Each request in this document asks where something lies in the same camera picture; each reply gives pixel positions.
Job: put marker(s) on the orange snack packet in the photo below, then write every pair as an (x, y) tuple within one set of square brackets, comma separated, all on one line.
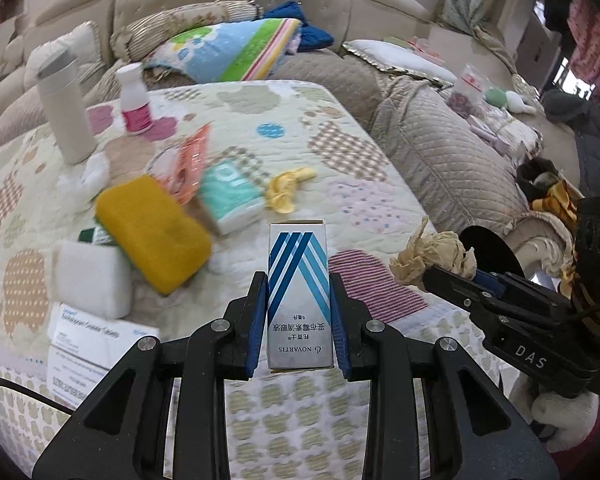
[(190, 160)]

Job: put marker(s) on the green white plush toy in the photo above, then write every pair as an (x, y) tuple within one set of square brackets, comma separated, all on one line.
[(505, 100)]

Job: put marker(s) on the patchwork patterned quilt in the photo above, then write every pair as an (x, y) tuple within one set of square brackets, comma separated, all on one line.
[(305, 120)]

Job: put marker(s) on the beige quilted sofa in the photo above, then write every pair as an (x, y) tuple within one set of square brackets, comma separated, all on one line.
[(430, 130)]

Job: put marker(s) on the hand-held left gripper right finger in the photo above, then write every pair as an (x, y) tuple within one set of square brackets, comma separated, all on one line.
[(341, 330)]

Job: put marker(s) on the blue striped medicine box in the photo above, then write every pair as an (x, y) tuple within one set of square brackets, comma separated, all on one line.
[(300, 320)]

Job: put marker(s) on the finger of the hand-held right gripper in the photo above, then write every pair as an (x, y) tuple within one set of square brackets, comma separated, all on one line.
[(535, 292), (455, 290)]

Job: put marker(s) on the white foam block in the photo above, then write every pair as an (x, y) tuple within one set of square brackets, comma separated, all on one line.
[(90, 277)]

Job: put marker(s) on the pink hanging garment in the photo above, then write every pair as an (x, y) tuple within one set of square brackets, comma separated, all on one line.
[(595, 40)]

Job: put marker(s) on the teal tissue pack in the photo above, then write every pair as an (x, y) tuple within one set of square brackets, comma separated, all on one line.
[(227, 195)]

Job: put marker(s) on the beige floral bolster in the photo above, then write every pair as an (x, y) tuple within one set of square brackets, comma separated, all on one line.
[(180, 20)]

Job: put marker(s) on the dark jacket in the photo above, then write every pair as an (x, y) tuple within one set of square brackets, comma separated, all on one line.
[(595, 140)]

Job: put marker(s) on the striped yellow black cloth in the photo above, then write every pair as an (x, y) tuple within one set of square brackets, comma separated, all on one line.
[(555, 195)]

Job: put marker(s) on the white cushion gold trim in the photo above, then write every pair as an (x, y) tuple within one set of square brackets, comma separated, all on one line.
[(395, 57)]

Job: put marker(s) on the colourful striped pillow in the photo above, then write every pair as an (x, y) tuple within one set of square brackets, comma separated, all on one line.
[(230, 50)]

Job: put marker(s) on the clear plastic bag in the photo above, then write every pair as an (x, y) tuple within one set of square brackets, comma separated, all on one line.
[(467, 90)]

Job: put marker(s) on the blue knitted cloth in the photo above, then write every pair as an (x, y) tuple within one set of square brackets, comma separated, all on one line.
[(315, 37)]

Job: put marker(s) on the beige paper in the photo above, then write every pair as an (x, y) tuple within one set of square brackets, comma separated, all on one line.
[(440, 255)]

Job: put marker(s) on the white bottle pink label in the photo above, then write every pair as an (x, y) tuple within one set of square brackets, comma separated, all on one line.
[(135, 110)]

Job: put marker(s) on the cream pillow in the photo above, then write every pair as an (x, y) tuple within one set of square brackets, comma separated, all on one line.
[(80, 40)]

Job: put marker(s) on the white thermos flask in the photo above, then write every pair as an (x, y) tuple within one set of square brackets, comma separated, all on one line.
[(67, 110)]

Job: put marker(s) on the yellow sponge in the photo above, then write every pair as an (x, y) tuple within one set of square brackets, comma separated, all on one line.
[(150, 235)]

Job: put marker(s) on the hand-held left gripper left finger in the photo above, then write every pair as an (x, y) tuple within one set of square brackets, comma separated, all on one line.
[(257, 325)]

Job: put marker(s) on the white medicine carton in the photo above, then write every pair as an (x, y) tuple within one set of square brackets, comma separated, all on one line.
[(105, 327), (77, 372)]

